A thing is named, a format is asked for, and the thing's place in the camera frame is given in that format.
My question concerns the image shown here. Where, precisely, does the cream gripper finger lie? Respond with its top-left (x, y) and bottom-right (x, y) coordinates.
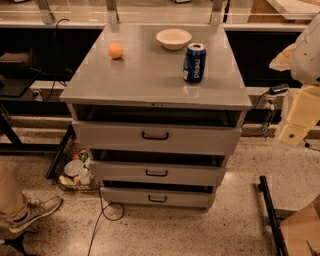
top-left (278, 85), bottom-right (320, 146)
top-left (269, 44), bottom-right (295, 71)

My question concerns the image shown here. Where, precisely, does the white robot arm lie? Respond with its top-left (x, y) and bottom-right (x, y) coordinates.
top-left (269, 14), bottom-right (320, 145)

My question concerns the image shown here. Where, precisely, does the grey drawer cabinet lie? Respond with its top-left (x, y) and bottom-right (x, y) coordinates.
top-left (60, 24), bottom-right (251, 194)

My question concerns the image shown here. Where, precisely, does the grey top drawer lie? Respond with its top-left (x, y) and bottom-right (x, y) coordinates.
top-left (72, 121), bottom-right (241, 155)

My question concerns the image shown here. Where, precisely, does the blue Pepsi can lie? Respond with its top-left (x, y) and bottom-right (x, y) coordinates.
top-left (183, 43), bottom-right (206, 84)

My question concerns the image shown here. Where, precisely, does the white bowl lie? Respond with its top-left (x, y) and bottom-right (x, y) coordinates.
top-left (156, 29), bottom-right (192, 51)

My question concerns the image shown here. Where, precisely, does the cardboard box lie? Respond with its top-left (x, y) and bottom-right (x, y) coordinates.
top-left (280, 195), bottom-right (320, 256)

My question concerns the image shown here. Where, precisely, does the orange fruit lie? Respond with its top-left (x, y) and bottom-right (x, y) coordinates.
top-left (108, 43), bottom-right (124, 59)

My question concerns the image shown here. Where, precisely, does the grey sneaker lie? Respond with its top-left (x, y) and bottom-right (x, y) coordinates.
top-left (9, 196), bottom-right (62, 233)

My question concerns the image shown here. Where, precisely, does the khaki trouser leg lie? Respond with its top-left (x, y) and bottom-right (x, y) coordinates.
top-left (0, 166), bottom-right (28, 224)

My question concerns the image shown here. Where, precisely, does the black power adapter with cable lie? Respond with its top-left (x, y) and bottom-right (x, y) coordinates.
top-left (253, 84), bottom-right (289, 109)

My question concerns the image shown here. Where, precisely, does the black metal frame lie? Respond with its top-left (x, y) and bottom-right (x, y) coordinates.
top-left (258, 176), bottom-right (288, 256)

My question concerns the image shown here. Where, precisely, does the black floor cable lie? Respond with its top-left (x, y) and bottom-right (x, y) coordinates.
top-left (87, 189), bottom-right (126, 256)

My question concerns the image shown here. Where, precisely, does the wire basket with items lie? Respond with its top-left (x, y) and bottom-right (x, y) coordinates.
top-left (57, 140), bottom-right (99, 193)

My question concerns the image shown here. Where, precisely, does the black table leg frame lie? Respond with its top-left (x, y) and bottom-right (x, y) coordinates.
top-left (0, 100), bottom-right (74, 179)

